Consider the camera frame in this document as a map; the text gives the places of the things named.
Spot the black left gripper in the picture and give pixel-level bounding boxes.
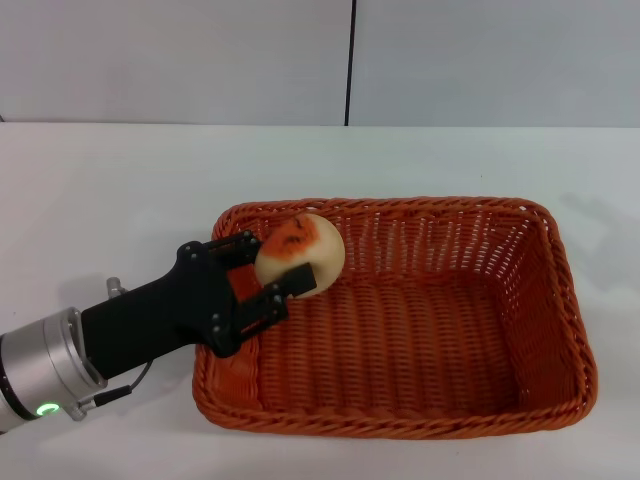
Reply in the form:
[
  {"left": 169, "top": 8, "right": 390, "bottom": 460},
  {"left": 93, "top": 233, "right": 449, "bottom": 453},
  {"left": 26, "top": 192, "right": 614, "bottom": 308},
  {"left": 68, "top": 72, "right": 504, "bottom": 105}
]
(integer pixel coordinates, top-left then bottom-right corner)
[{"left": 79, "top": 230, "right": 320, "bottom": 380}]

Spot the round bun with orange topping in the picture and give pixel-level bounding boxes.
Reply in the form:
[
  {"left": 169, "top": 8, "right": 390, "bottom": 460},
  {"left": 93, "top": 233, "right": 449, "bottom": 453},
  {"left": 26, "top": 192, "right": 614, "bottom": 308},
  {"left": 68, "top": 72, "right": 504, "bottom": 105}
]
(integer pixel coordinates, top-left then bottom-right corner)
[{"left": 253, "top": 212, "right": 346, "bottom": 300}]

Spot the orange woven rectangular basket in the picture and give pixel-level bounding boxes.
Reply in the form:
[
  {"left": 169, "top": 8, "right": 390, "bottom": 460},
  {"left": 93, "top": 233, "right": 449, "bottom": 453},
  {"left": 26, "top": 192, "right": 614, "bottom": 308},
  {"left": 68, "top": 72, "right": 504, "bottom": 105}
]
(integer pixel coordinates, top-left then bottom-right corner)
[{"left": 192, "top": 196, "right": 599, "bottom": 442}]

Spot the thin black cable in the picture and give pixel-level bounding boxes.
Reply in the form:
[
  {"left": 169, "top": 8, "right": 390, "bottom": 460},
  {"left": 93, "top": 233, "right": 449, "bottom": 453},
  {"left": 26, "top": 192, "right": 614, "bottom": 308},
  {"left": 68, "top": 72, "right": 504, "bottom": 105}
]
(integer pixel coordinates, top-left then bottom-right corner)
[{"left": 68, "top": 357, "right": 154, "bottom": 422}]

